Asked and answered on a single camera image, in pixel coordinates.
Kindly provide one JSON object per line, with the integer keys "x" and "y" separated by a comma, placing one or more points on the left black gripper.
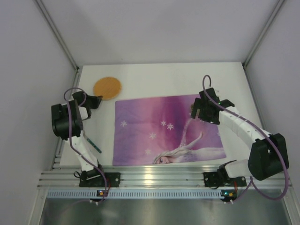
{"x": 88, "y": 101}

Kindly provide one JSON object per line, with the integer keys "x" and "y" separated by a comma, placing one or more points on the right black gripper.
{"x": 197, "y": 108}

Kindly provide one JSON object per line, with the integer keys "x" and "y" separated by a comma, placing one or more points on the orange round woven plate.
{"x": 107, "y": 87}

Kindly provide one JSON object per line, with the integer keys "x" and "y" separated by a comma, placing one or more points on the purple Frozen placemat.
{"x": 160, "y": 130}

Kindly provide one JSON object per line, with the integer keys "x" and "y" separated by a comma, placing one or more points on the green handled spoon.
{"x": 93, "y": 145}

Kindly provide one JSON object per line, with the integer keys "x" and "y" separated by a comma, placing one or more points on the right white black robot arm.
{"x": 267, "y": 155}

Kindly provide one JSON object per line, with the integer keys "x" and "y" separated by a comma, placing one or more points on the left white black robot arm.
{"x": 67, "y": 124}

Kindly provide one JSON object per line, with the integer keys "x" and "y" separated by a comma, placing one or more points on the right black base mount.
{"x": 214, "y": 180}

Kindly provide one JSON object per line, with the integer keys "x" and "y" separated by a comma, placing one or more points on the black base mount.
{"x": 214, "y": 180}
{"x": 96, "y": 180}

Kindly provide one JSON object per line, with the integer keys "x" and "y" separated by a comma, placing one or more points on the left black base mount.
{"x": 96, "y": 180}

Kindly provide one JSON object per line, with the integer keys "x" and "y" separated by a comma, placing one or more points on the aluminium rail beam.
{"x": 153, "y": 176}

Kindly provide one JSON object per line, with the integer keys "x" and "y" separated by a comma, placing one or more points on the white slotted cable duct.
{"x": 141, "y": 194}

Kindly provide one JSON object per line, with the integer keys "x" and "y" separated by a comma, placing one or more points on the left aluminium frame post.
{"x": 55, "y": 31}

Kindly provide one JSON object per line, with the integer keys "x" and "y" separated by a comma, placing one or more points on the aluminium frame post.
{"x": 55, "y": 31}
{"x": 265, "y": 29}

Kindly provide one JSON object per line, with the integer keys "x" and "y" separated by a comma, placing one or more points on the right aluminium frame post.
{"x": 265, "y": 29}

